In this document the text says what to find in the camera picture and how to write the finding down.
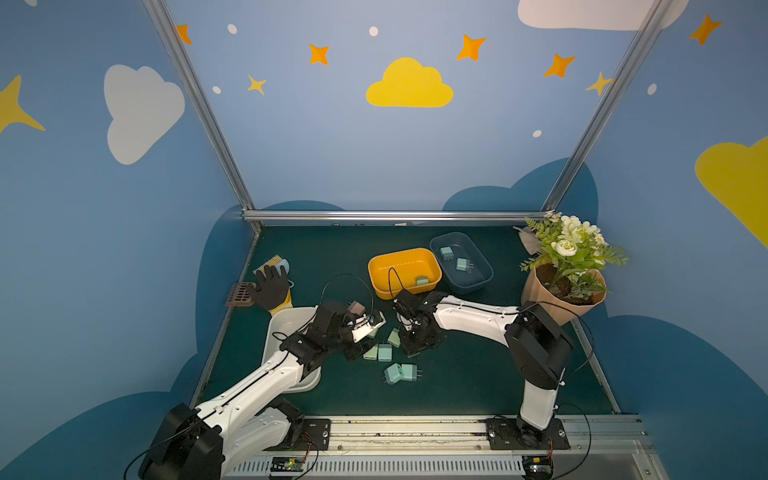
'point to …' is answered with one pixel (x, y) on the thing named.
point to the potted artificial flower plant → (568, 264)
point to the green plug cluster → (394, 337)
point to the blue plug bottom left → (393, 374)
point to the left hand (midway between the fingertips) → (370, 325)
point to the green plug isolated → (422, 280)
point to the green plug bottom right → (409, 372)
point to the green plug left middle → (372, 353)
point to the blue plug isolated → (463, 264)
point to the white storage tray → (283, 323)
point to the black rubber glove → (272, 289)
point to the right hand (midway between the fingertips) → (412, 346)
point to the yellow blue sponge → (277, 262)
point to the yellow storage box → (408, 271)
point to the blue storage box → (461, 282)
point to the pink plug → (355, 307)
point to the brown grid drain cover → (240, 294)
